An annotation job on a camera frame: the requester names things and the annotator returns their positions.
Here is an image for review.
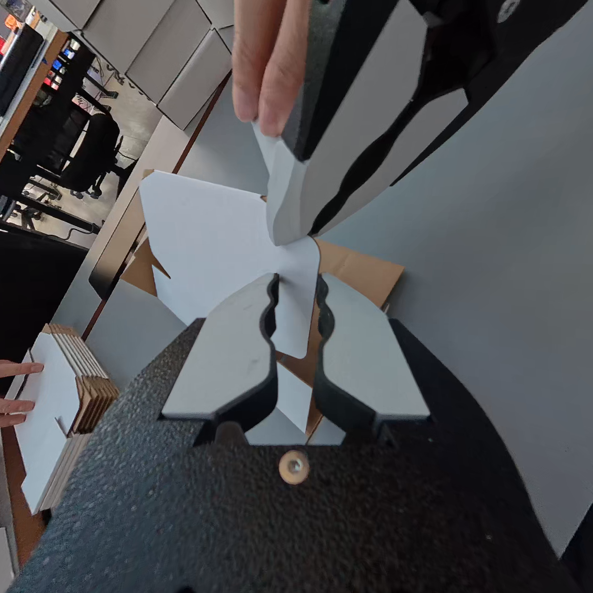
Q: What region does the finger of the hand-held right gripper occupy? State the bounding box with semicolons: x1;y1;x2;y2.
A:
302;0;429;237
310;87;469;236

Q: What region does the black monitor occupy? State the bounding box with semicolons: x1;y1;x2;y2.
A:
0;23;45;117

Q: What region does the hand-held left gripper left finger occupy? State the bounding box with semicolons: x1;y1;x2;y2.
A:
159;272;281;445

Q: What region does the white cardboard box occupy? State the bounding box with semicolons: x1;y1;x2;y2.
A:
120;121;406;446

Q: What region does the black desk frame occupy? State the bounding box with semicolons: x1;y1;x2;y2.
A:
0;194;103;242

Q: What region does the stack of flat cardboard sheets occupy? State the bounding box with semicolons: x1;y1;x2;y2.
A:
14;323;120;516

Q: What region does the person's right hand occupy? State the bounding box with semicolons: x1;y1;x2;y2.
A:
231;0;312;138

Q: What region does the pile of assembled white boxes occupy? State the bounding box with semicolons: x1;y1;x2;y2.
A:
32;0;235;131

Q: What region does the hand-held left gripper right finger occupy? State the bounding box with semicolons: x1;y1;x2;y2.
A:
312;272;432;445

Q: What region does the black office chair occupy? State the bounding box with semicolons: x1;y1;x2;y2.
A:
59;111;140;201

